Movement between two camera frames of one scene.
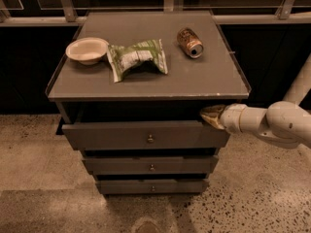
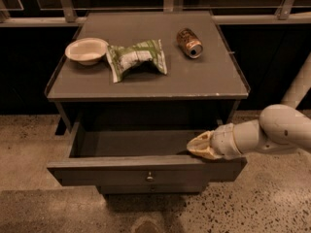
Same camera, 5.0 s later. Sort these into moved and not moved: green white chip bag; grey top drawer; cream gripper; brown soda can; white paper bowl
Moved: grey top drawer; cream gripper
Not moved: green white chip bag; brown soda can; white paper bowl
